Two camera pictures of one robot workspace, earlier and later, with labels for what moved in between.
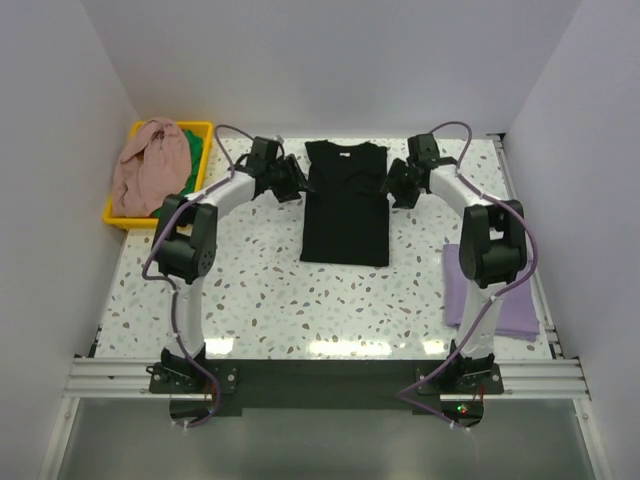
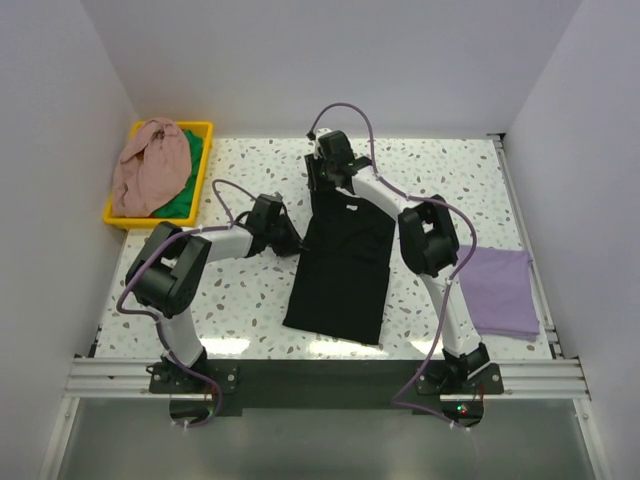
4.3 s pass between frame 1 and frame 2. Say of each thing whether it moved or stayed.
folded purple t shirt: stayed
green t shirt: stayed
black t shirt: moved
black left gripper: moved
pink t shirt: stayed
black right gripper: moved
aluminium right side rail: stayed
